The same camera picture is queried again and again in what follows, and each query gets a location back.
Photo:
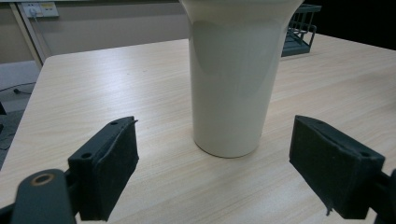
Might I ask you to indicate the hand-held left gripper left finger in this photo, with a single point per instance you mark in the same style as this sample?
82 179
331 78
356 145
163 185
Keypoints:
102 174

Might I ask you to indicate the white wall socket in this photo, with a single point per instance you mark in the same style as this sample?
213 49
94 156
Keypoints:
40 9

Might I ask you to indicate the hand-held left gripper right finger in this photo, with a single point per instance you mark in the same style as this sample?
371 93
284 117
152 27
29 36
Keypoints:
333 161

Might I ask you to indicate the white ceramic vase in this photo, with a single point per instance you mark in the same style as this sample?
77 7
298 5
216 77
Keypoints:
232 81

